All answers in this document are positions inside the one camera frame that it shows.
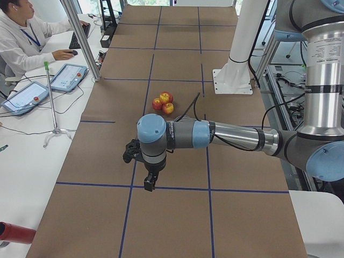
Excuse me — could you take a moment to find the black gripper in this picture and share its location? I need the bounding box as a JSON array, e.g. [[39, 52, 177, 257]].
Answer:
[[144, 160, 166, 191]]

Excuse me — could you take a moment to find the red yellow apple carried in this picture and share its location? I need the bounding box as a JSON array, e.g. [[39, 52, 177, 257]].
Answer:
[[159, 91, 173, 105]]

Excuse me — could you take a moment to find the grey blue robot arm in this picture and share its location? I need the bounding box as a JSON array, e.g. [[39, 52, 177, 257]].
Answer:
[[134, 1, 343, 191]]

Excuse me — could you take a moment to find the red yellow apple near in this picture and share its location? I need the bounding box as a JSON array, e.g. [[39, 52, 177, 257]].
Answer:
[[162, 102, 174, 115]]

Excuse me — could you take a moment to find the red yellow apple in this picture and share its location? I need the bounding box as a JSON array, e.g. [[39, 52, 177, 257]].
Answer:
[[152, 98, 163, 110], [162, 102, 174, 115]]

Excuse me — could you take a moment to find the red yellow apple left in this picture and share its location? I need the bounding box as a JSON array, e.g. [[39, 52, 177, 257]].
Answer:
[[152, 98, 163, 110]]

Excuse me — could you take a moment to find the brown paper table mat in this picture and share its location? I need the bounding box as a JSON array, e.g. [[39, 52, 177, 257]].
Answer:
[[27, 6, 307, 257]]

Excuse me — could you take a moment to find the metal stand green tip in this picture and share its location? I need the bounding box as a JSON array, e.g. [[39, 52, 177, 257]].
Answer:
[[43, 61, 72, 148]]

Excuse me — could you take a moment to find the blue teach pendant far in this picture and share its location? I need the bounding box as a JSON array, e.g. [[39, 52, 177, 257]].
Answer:
[[51, 63, 87, 92]]

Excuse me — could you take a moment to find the blue teach pendant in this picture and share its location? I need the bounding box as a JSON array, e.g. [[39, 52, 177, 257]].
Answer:
[[1, 81, 49, 116], [51, 63, 87, 92]]

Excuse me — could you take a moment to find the black box on table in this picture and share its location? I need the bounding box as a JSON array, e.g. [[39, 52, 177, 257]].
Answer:
[[100, 35, 112, 48]]

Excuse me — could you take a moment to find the blue teach pendant near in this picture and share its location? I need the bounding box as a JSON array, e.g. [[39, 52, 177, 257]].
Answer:
[[1, 81, 49, 116]]

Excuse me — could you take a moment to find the red cylinder bottle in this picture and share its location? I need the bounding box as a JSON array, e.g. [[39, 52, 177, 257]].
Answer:
[[1, 222, 36, 244]]

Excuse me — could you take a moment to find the black keyboard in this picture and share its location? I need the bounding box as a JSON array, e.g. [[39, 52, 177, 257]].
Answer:
[[68, 23, 91, 50]]

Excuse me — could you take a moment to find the person in white hoodie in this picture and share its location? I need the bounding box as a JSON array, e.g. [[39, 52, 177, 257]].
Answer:
[[1, 1, 75, 77]]

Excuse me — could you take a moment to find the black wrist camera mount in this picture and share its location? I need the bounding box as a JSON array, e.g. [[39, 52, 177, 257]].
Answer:
[[123, 139, 141, 163]]

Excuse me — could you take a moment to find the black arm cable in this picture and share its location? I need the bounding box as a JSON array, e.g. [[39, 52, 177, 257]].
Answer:
[[171, 92, 306, 151]]

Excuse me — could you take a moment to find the white pedestal column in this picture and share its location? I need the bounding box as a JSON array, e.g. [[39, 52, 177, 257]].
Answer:
[[213, 0, 269, 95]]

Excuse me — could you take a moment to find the black monitor stand frame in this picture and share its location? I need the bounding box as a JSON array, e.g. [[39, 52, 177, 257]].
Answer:
[[99, 0, 117, 30]]

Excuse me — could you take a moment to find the aluminium frame post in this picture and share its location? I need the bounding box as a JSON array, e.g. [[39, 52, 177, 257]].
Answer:
[[61, 0, 101, 82]]

